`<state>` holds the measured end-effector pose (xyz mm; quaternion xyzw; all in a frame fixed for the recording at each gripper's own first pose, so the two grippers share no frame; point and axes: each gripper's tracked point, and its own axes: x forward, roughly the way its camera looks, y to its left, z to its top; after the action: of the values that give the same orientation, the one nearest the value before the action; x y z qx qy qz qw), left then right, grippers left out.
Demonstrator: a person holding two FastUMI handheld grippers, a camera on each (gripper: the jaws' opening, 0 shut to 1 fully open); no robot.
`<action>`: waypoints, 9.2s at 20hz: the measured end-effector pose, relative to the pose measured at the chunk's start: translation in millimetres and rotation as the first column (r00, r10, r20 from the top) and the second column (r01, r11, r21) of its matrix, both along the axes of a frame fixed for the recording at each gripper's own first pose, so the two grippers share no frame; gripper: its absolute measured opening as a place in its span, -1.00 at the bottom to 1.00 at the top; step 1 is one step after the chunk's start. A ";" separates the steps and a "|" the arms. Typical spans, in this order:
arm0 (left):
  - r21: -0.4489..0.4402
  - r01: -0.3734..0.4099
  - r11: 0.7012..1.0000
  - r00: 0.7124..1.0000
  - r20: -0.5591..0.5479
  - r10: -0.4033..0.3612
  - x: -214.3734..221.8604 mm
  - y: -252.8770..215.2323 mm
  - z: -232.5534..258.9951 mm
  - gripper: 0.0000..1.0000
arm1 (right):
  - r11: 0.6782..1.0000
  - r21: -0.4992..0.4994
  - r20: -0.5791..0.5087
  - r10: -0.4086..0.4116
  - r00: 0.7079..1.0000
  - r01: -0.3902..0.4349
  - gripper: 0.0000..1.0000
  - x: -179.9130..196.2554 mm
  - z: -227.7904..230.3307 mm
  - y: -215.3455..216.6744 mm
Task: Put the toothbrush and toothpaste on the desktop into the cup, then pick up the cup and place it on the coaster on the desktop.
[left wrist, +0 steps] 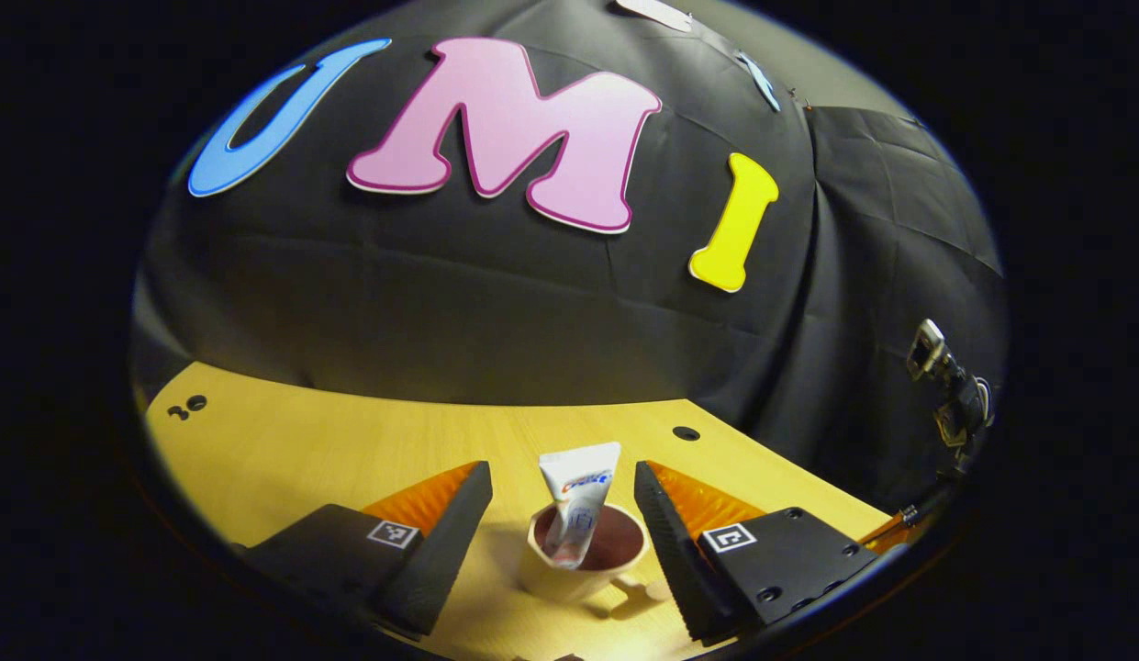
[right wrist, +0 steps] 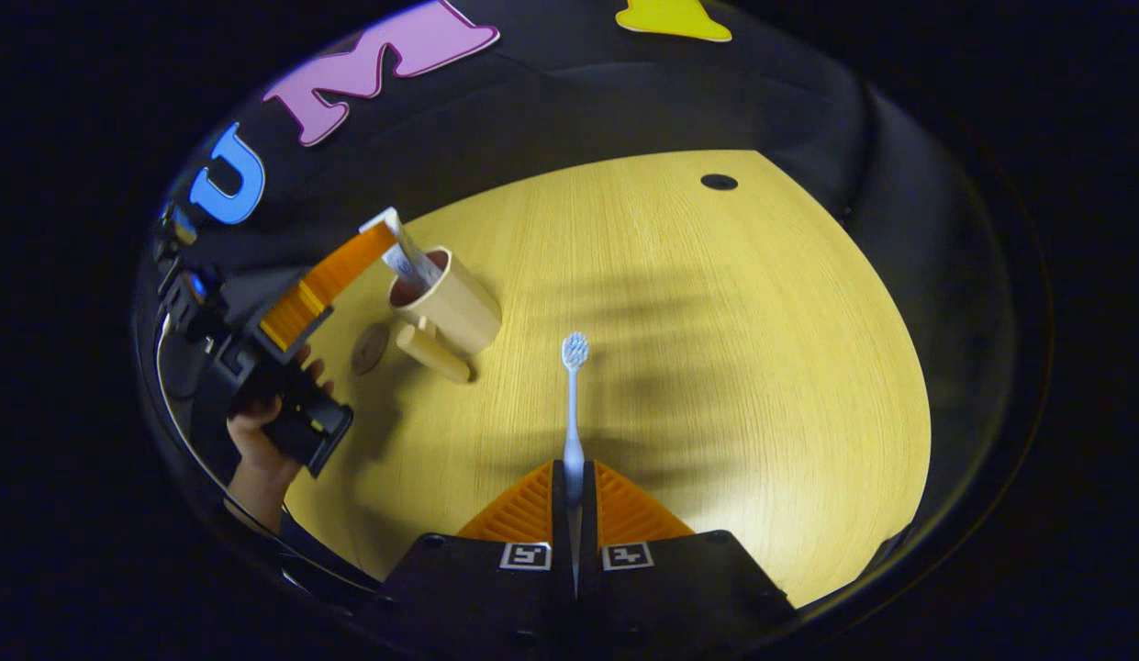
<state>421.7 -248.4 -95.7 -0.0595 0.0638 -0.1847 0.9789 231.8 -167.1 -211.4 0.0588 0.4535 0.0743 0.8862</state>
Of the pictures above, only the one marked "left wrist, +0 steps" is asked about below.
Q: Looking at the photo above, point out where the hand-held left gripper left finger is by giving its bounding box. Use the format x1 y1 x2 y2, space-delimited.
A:
243 461 494 639

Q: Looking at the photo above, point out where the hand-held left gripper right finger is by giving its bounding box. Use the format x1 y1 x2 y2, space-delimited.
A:
634 461 882 644

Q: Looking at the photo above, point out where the beige cup with handle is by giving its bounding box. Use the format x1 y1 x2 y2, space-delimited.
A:
517 502 671 604

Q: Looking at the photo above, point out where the white toothpaste tube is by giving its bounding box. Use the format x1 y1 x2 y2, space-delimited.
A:
538 442 622 570

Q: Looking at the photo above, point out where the wooden desktop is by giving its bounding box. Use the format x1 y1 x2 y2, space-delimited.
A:
145 361 891 661

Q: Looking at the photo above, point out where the black backdrop cloth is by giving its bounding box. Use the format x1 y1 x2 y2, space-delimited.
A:
128 0 1009 515

